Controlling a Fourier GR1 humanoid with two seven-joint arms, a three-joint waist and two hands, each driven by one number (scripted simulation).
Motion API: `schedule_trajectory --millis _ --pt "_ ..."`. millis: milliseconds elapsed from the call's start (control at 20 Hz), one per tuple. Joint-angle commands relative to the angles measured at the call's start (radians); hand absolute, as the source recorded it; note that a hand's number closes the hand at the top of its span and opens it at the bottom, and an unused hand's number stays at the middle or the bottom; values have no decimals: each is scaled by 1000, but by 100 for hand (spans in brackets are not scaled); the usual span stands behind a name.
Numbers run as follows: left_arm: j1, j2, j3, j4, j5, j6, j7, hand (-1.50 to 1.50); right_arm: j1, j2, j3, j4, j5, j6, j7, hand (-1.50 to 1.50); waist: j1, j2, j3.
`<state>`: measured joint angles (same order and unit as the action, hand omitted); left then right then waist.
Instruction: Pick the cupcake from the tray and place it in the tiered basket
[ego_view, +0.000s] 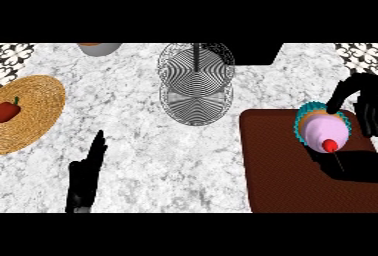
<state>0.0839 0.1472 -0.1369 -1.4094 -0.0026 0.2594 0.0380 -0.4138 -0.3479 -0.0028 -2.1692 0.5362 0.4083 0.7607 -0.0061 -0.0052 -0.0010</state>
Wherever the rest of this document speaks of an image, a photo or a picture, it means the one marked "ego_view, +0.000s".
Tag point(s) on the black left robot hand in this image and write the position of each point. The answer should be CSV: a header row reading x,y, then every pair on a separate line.
x,y
83,180

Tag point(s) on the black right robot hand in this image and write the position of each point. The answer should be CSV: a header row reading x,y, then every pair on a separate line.
x,y
367,83

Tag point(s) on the pink frosted cupcake with cherry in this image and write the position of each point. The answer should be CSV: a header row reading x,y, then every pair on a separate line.
x,y
322,131

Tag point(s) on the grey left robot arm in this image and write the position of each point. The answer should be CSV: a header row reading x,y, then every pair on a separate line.
x,y
82,210

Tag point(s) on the round wicker basket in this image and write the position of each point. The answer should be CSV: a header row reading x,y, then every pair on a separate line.
x,y
37,113

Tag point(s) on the brown rectangular tray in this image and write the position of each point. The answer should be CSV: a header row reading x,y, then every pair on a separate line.
x,y
285,173

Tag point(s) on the black appliance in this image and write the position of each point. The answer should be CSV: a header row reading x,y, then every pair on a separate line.
x,y
259,53

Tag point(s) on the red bell pepper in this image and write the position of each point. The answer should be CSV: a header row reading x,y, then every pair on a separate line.
x,y
8,110

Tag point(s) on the grey bowl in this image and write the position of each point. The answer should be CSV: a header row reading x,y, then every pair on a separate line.
x,y
99,49

